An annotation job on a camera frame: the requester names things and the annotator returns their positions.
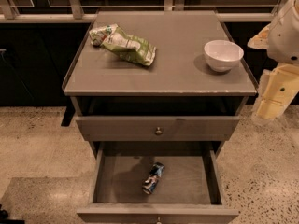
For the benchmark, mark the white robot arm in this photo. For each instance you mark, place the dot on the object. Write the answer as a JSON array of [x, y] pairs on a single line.
[[280, 38]]

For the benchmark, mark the blue redbull can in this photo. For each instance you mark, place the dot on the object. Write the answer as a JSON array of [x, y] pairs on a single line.
[[155, 173]]

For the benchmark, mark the white ceramic bowl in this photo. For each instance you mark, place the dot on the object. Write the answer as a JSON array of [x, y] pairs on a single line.
[[222, 55]]

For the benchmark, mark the grey drawer cabinet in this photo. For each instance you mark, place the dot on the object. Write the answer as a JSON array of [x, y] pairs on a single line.
[[178, 83]]

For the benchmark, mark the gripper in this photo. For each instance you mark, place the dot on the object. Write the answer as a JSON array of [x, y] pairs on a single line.
[[285, 39]]

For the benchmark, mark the grey open middle drawer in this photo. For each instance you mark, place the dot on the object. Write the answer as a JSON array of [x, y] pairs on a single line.
[[188, 192]]

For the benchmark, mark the grey top drawer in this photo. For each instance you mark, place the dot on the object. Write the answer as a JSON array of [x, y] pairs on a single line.
[[142, 128]]

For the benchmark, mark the metal window railing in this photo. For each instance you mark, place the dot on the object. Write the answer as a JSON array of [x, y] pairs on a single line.
[[85, 10]]

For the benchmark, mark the green chip bag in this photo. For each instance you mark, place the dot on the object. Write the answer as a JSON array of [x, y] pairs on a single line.
[[130, 48]]

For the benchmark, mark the brass top drawer knob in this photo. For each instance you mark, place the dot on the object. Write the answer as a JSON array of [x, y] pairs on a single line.
[[159, 131]]

